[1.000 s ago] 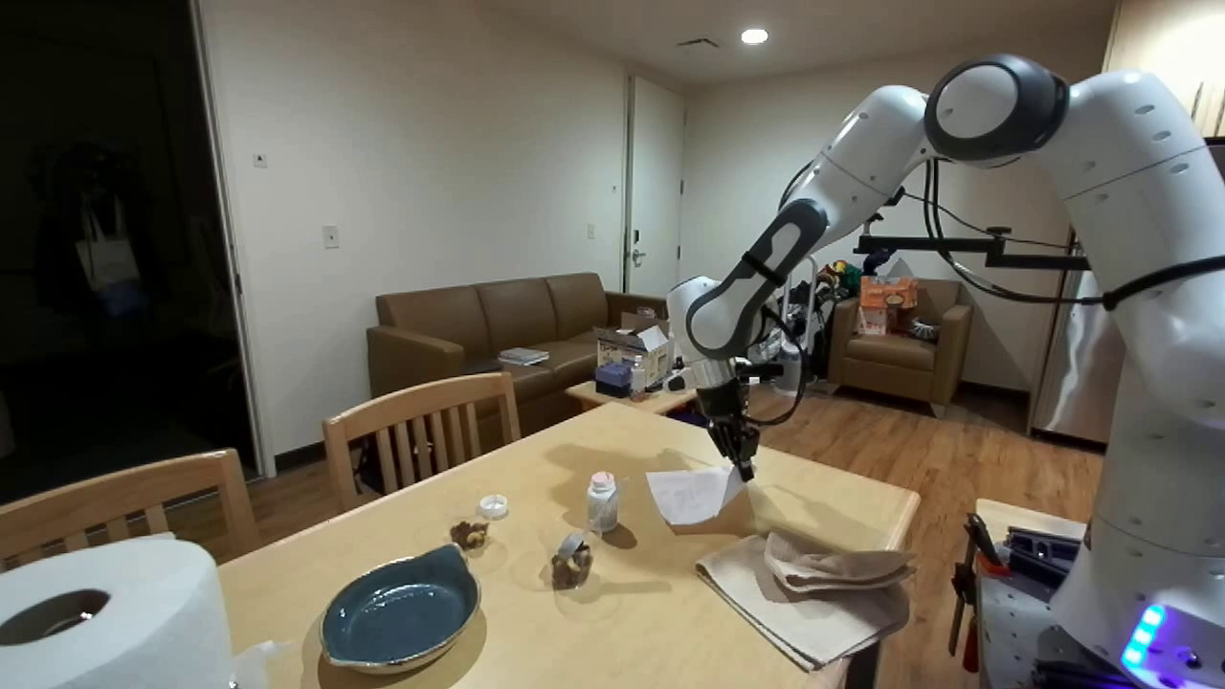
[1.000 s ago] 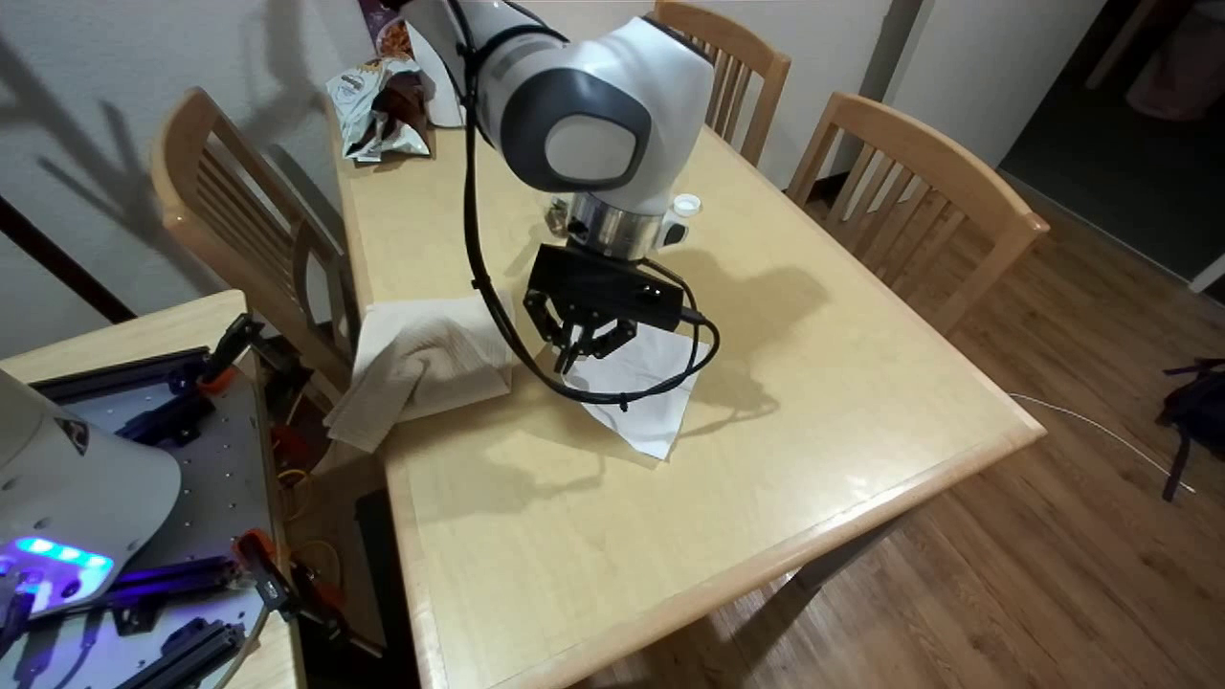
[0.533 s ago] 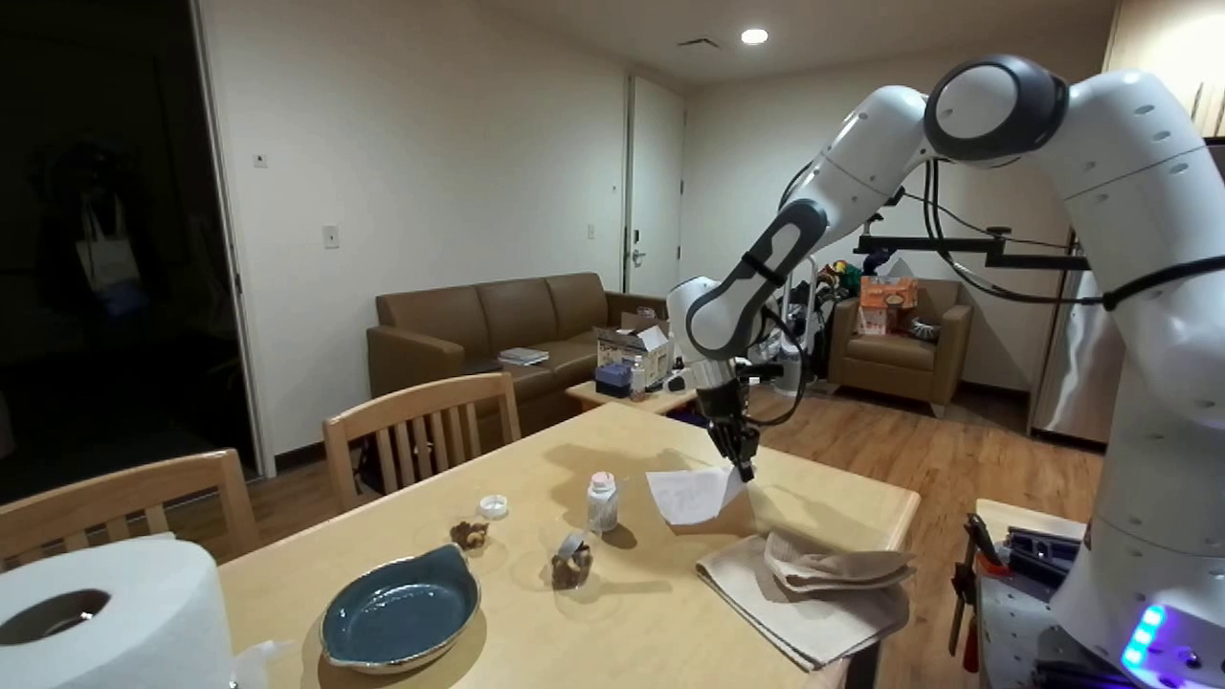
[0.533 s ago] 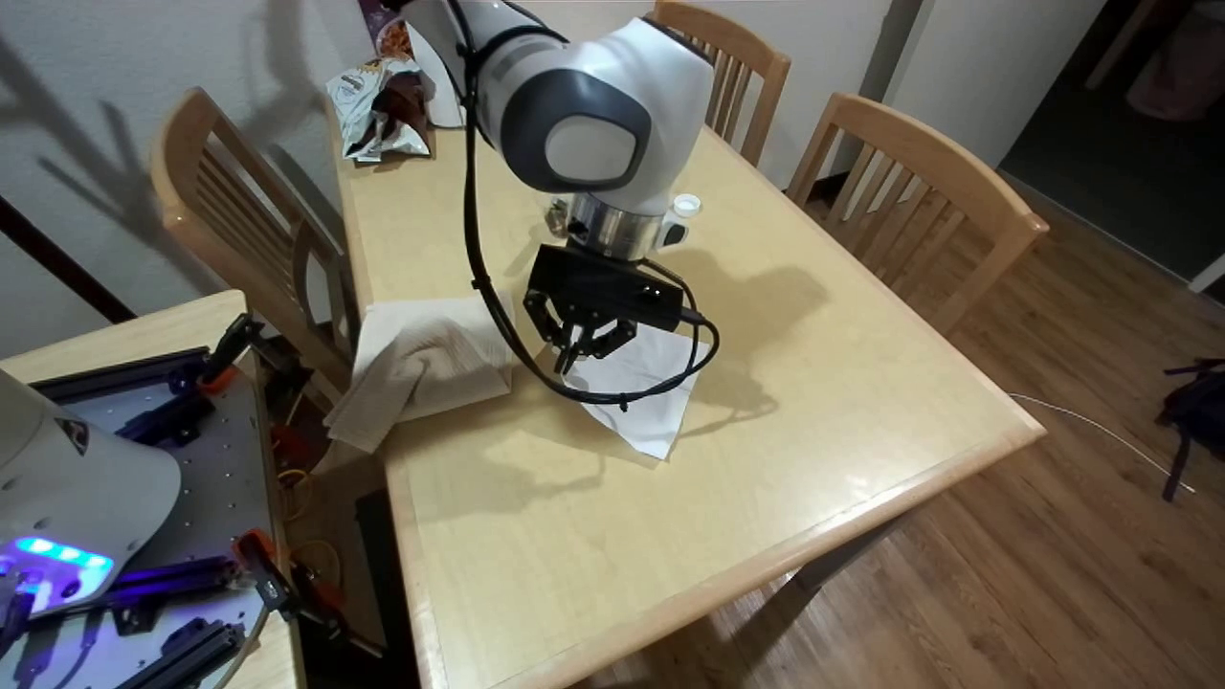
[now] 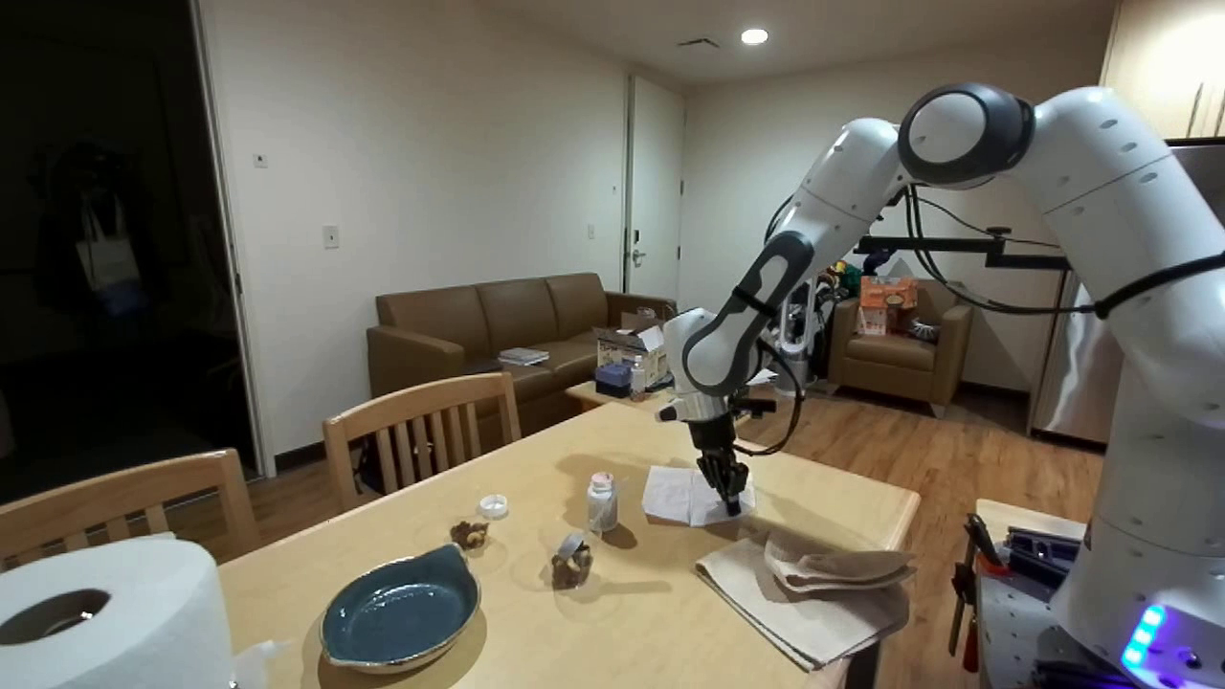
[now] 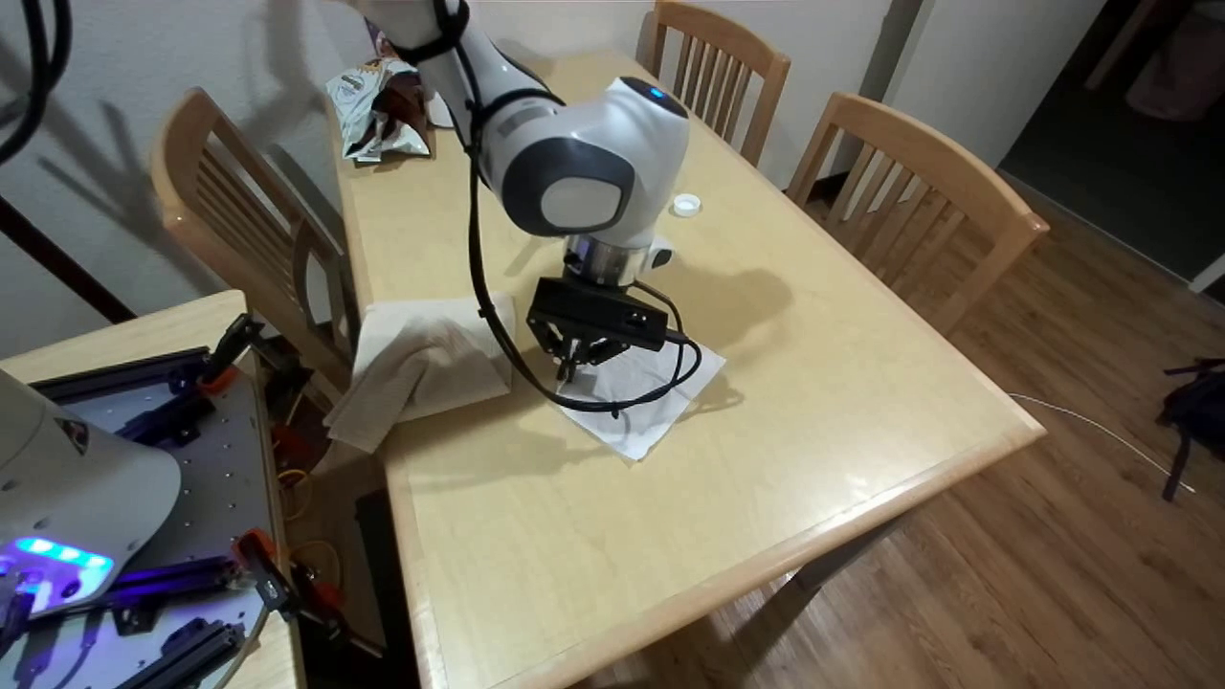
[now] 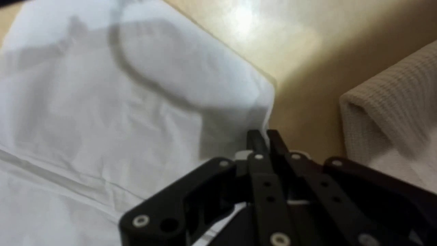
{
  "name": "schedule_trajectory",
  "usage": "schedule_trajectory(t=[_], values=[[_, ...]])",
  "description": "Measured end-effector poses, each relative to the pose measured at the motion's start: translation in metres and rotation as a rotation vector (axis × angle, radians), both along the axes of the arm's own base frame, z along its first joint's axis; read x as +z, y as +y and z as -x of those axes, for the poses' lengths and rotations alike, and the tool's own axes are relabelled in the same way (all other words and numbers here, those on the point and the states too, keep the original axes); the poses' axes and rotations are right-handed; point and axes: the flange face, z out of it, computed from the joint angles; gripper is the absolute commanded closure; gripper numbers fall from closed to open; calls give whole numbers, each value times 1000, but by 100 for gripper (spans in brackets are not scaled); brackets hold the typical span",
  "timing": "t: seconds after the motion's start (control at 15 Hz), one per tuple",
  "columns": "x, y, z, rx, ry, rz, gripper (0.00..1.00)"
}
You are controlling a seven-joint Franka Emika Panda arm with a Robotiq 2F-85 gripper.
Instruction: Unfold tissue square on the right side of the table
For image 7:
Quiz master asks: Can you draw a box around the white tissue square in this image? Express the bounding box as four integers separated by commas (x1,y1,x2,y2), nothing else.
0,0,278,246

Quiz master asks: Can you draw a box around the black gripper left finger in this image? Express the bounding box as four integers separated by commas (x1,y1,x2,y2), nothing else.
119,128,294,246

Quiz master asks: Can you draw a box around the beige folded cloth towel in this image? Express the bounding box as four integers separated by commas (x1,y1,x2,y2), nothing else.
339,40,437,195

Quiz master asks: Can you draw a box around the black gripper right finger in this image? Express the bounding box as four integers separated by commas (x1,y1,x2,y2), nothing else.
267,128,437,246

